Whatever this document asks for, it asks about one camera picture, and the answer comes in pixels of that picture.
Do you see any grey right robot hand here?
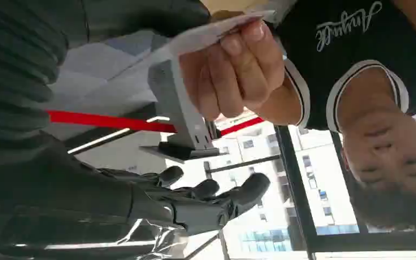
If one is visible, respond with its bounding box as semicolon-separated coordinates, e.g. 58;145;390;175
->
0;0;271;260

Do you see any white light strip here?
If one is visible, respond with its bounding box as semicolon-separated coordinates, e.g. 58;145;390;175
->
67;115;172;155

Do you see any red stripe bar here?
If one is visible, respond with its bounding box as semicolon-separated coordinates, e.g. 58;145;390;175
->
46;109;266;138

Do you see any clear plastic wrap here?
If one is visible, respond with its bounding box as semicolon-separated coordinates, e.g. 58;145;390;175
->
116;218;191;260

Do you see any ribbed grey right arm sleeve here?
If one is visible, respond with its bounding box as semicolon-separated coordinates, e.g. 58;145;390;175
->
0;0;70;172

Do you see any grey box on black base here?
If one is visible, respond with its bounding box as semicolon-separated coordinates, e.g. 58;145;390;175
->
139;58;229;163

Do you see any white building outside window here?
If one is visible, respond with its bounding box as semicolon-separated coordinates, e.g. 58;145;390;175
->
158;120;360;259

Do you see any person's hand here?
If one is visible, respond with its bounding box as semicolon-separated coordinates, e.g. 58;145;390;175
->
178;18;304;127

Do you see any person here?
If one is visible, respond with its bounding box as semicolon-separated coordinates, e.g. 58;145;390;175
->
265;0;416;230

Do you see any black window frame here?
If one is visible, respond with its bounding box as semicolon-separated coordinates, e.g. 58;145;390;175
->
202;125;416;260

